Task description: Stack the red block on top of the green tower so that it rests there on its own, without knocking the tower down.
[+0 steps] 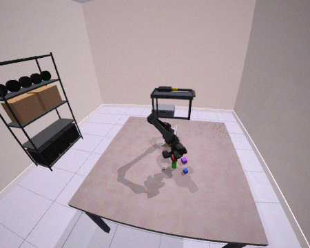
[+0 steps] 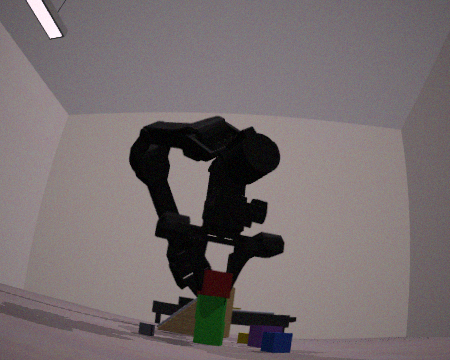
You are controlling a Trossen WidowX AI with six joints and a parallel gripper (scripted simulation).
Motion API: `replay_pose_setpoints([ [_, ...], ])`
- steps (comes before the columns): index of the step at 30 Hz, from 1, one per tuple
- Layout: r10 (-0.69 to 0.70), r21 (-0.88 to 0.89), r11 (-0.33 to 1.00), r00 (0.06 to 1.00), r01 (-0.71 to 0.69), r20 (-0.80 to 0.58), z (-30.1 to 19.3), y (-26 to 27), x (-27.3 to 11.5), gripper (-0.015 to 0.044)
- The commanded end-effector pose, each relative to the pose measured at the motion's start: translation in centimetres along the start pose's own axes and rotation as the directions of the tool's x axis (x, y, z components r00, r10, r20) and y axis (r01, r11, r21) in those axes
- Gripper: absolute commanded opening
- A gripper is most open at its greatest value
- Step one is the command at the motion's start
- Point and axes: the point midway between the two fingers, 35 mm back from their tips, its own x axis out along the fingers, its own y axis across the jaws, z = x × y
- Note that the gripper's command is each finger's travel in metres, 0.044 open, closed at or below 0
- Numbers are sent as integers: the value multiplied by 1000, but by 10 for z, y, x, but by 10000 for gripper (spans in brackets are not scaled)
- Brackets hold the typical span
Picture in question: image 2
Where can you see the red block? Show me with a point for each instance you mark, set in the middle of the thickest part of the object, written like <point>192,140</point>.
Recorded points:
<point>217,284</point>

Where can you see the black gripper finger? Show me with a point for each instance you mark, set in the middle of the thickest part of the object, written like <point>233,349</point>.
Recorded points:
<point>237,260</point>
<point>196,250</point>

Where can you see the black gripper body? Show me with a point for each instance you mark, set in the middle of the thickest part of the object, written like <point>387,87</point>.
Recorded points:
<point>171,225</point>

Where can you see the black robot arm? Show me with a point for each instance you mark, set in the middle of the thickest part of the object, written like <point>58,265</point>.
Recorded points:
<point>243,157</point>

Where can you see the purple block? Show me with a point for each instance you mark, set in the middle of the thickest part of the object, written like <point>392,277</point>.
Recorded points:
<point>256,332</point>

